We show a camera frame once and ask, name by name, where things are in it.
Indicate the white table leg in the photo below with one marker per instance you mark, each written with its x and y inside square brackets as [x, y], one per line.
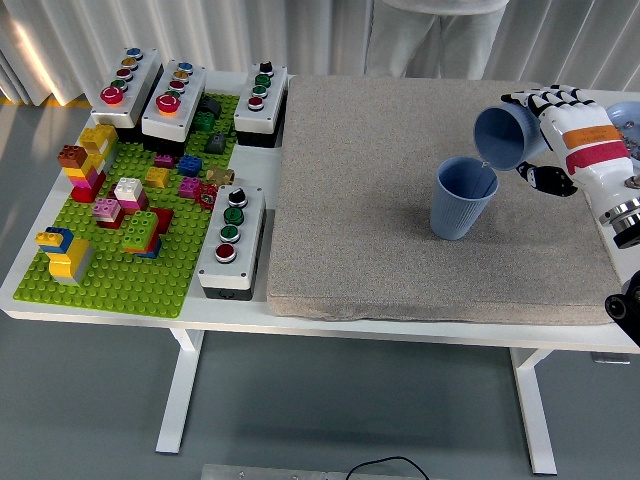
[534, 410]
[179, 390]

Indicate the magenta toy brick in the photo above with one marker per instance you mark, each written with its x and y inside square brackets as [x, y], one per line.
[189, 187]
[164, 161]

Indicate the white pleated curtain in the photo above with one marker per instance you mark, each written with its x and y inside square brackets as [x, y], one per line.
[200, 35]

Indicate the person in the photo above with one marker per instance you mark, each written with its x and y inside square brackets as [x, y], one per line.
[400, 40]

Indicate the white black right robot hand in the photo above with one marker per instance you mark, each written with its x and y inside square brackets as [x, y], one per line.
[585, 145]

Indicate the green orange blue brick stack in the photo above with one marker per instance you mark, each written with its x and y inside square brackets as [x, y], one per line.
[140, 227]

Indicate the brown yellow red brick tower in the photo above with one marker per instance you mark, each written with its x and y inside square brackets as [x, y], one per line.
[82, 175]

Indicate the green studded baseplate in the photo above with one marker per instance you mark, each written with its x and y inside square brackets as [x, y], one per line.
[115, 285]

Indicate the blue toy brick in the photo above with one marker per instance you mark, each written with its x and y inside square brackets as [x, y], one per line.
[190, 165]

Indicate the grey metal bracket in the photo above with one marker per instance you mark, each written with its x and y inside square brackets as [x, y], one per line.
[610, 358]

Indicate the blue plastic plate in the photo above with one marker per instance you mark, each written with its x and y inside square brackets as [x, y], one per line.
[629, 110]

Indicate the red valve handwheel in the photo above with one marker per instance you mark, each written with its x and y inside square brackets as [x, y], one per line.
[206, 197]

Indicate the blue ribbed plastic cup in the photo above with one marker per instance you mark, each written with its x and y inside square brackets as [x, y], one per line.
[457, 215]
[502, 137]

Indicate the pink white red brick stack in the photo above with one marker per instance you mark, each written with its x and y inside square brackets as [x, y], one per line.
[106, 209]

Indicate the five-button control box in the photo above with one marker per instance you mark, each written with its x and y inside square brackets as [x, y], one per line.
[192, 95]
[145, 75]

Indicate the blue yellow grey brick stack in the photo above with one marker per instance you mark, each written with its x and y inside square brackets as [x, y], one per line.
[70, 260]

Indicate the dark green toy brick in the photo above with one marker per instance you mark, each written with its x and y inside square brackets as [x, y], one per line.
[204, 121]

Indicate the grey-brown fabric mat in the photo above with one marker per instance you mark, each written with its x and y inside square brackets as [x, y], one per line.
[375, 200]

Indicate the yellow toy brick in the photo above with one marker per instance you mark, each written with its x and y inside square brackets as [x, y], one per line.
[157, 177]

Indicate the grey toy brick piece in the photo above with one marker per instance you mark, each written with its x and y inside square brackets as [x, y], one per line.
[216, 143]

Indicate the yellow white brick stack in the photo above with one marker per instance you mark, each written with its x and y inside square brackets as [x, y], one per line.
[97, 136]

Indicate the red toy brick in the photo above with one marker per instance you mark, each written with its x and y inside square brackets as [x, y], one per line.
[164, 219]

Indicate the brass pipe fitting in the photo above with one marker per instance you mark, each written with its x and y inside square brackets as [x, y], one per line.
[220, 175]

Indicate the four-button control box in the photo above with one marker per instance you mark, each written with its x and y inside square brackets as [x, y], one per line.
[250, 240]
[272, 100]

